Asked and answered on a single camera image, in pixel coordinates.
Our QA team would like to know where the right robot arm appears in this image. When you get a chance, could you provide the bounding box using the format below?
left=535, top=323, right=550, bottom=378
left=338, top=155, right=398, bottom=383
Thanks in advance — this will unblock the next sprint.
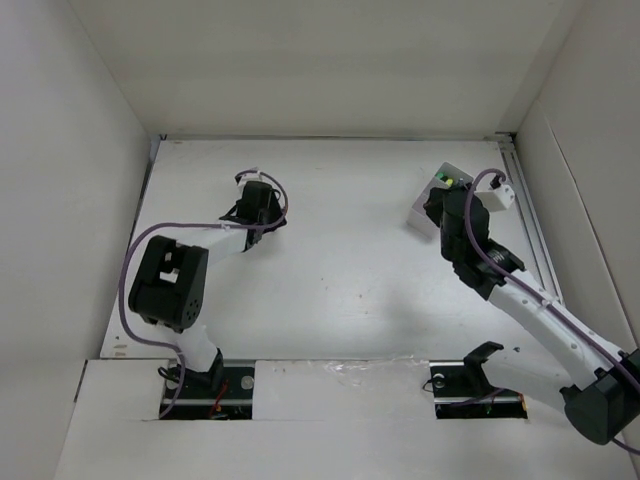
left=422, top=185, right=639, bottom=445

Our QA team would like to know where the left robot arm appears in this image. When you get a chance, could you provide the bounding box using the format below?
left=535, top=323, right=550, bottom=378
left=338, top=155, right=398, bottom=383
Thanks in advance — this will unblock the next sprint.
left=127, top=171, right=288, bottom=397

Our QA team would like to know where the white divided container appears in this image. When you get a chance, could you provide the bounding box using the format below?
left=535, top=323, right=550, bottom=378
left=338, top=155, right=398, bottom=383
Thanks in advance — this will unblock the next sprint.
left=406, top=162, right=473, bottom=241

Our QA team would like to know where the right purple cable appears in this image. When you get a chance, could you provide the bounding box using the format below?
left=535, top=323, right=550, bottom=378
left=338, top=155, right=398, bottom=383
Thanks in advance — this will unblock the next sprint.
left=463, top=168, right=640, bottom=454

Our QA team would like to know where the purple cable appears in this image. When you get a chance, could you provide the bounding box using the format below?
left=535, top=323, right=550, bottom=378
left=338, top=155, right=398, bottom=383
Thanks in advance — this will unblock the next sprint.
left=463, top=168, right=640, bottom=454
left=119, top=168, right=290, bottom=419

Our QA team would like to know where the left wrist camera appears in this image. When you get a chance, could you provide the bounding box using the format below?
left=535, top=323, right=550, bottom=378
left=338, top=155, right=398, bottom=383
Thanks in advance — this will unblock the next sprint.
left=235, top=167, right=262, bottom=189

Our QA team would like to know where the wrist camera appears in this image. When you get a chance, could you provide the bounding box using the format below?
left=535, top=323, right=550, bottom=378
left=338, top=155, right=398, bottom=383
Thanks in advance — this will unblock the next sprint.
left=475, top=183, right=516, bottom=213
left=235, top=167, right=262, bottom=189

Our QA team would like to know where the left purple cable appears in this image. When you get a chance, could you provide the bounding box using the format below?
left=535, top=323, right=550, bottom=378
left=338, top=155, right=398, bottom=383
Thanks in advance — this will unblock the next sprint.
left=119, top=168, right=290, bottom=419

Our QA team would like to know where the aluminium rail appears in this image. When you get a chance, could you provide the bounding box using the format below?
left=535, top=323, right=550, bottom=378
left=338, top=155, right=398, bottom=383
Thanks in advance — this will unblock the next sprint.
left=498, top=134, right=565, bottom=305

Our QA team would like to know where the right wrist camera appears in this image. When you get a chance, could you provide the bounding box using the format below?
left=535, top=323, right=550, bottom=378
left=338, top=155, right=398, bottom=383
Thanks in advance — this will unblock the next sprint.
left=475, top=183, right=516, bottom=213

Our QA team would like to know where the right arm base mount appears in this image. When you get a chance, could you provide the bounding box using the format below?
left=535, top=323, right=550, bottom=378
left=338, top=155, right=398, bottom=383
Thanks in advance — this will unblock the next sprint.
left=422, top=341, right=528, bottom=420

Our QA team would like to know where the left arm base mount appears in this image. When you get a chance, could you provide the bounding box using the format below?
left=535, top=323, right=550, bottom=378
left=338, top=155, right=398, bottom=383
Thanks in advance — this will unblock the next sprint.
left=162, top=360, right=256, bottom=421

